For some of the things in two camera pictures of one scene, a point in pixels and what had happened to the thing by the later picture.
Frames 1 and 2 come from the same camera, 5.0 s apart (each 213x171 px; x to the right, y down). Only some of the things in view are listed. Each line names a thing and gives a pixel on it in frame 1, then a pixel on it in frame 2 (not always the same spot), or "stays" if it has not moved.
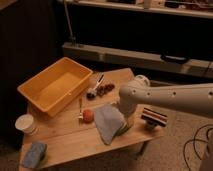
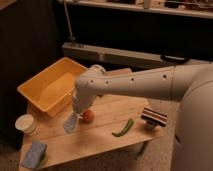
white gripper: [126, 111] → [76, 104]
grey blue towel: [109, 119] → [70, 123]
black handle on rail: [174, 59] stays
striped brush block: [154, 117] stays
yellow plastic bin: [56, 86] stays
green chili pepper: [125, 127] stays
